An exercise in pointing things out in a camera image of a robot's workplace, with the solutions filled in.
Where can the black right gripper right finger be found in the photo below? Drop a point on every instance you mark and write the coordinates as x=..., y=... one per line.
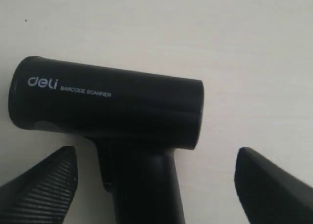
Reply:
x=268, y=194

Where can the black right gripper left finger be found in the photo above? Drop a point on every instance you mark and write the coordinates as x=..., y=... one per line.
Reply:
x=44, y=193

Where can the black Deli barcode scanner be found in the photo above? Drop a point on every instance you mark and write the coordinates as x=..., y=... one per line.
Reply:
x=136, y=120

